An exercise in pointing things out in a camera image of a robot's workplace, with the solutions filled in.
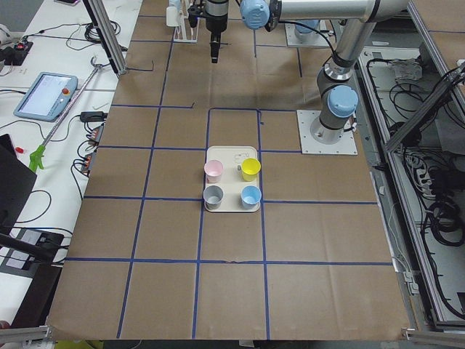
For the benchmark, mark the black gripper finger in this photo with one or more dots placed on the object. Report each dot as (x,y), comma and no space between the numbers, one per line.
(218,45)
(213,46)

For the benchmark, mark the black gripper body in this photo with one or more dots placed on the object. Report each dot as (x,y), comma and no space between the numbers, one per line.
(215,22)

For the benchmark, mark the white ikea cup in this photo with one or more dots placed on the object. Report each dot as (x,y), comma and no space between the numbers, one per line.
(172,17)

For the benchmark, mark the light blue ikea cup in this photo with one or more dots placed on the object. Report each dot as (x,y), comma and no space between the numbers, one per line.
(176,4)
(250,196)

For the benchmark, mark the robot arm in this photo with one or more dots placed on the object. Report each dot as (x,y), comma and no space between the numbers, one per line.
(339,101)
(215,13)

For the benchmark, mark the pink ikea cup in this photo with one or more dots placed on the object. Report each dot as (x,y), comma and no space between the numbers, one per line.
(213,170)

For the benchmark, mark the yellow ikea cup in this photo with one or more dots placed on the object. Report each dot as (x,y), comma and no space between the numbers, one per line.
(250,169)

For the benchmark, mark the grey ikea cup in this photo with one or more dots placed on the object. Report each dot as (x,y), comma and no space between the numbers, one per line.
(212,197)

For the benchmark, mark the cream plastic tray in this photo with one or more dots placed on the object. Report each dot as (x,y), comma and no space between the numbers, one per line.
(232,182)

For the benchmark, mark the black power adapter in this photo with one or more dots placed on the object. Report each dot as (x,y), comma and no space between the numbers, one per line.
(93,116)

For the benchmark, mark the black monitor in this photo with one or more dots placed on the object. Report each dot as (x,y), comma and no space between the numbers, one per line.
(17,182)

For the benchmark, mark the white wire cup rack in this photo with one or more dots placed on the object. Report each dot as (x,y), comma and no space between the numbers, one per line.
(184,33)

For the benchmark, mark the aluminium frame post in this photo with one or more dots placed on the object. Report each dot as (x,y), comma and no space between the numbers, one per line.
(99,17)

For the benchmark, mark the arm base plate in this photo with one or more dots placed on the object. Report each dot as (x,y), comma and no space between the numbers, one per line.
(315,139)

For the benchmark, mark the green handled reacher grabber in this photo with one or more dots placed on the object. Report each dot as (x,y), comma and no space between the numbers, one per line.
(38,154)

